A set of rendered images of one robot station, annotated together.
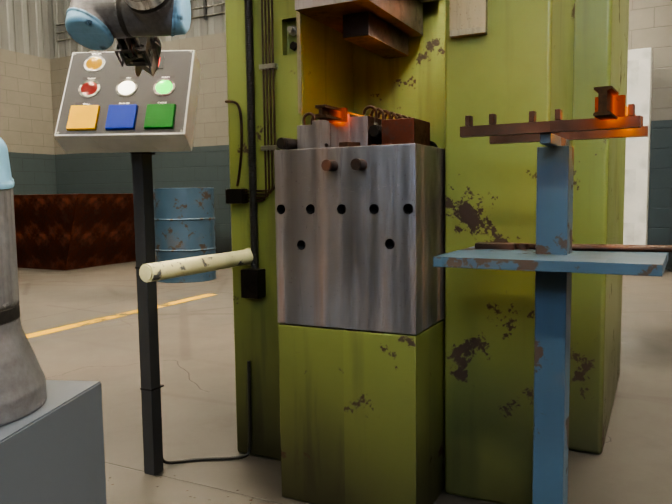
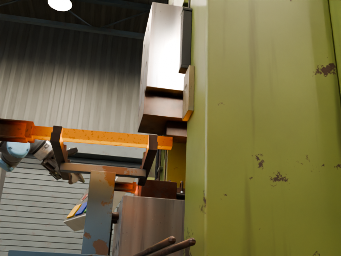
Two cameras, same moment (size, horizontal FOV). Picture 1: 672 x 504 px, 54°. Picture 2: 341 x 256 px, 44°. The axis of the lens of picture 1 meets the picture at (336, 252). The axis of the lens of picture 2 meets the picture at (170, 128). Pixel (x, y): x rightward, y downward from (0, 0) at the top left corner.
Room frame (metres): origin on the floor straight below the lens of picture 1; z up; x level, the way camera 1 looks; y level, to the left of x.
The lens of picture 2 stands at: (0.83, -1.35, 0.60)
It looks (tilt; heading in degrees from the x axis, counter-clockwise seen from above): 22 degrees up; 54
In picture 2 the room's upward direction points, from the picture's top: 3 degrees clockwise
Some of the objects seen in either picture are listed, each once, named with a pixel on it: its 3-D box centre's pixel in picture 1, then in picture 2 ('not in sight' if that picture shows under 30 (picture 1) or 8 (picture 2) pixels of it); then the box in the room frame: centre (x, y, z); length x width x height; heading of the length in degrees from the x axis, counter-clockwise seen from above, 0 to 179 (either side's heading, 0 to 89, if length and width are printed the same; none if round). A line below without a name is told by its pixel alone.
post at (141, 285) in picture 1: (146, 289); not in sight; (1.84, 0.54, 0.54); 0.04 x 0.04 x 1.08; 63
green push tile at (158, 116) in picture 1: (160, 117); not in sight; (1.71, 0.45, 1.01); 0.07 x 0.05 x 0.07; 88
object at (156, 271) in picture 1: (203, 264); not in sight; (1.74, 0.36, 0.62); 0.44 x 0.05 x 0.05; 153
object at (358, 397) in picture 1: (386, 391); not in sight; (1.84, -0.14, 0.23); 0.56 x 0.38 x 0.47; 153
